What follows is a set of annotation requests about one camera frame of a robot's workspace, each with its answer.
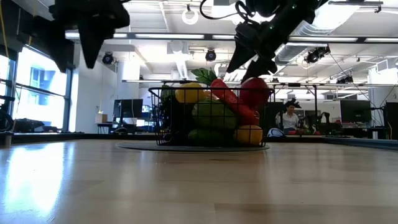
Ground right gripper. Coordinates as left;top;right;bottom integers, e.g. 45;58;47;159
226;7;315;83

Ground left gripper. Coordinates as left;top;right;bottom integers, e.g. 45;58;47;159
46;0;131;74

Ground red round fake fruit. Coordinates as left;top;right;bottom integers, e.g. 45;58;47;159
239;77;272;110

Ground orange-red carrot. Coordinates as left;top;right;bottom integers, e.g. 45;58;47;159
190;67;261;126

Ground yellow lemon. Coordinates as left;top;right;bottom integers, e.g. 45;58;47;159
233;124;264;146
174;82;206;105

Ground dark grapes with green leaves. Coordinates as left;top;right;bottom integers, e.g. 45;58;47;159
159;85;189;146

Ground black ceiling lamp cluster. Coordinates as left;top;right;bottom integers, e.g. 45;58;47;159
303;45;331;65

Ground person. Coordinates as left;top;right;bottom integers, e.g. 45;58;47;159
274;103;302;135

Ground white and blue ball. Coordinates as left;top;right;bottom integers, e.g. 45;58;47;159
267;127;285;138

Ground black computer monitor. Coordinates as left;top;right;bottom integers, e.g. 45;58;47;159
339;99;373;124
384;101;398;140
112;98;144;125

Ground dark office desk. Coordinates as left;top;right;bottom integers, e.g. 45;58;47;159
96;123;156;135

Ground overhead light bar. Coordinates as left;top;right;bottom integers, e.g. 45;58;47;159
64;30;398;44

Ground black bag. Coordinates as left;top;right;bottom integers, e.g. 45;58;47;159
14;118;58;134

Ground grey round woven placemat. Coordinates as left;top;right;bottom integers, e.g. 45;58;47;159
115;139;271;153

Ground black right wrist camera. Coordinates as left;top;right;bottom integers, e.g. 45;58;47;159
234;22;262;47

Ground black window frame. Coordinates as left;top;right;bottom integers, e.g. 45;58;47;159
0;43;76;133

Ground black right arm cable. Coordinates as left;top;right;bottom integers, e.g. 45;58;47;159
198;0;261;24

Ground white ring light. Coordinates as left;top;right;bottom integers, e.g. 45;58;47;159
181;7;200;26

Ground black wire basket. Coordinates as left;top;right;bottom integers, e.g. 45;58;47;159
147;86;275;147

